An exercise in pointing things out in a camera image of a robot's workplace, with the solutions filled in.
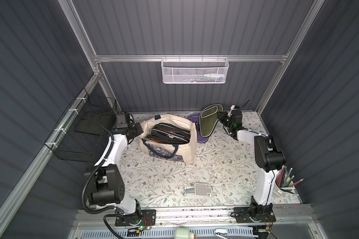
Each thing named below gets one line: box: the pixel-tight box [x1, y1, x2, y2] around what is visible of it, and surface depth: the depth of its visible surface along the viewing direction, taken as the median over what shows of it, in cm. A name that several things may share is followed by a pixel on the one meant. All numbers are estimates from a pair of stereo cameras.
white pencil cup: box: [274, 165, 304, 195], surface depth 77 cm
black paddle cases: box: [145, 122, 191, 145], surface depth 90 cm
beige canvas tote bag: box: [138, 114, 198, 164], surface depth 87 cm
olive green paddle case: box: [198, 103, 224, 138], surface depth 104 cm
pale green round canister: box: [174, 227, 192, 239], surface depth 64 cm
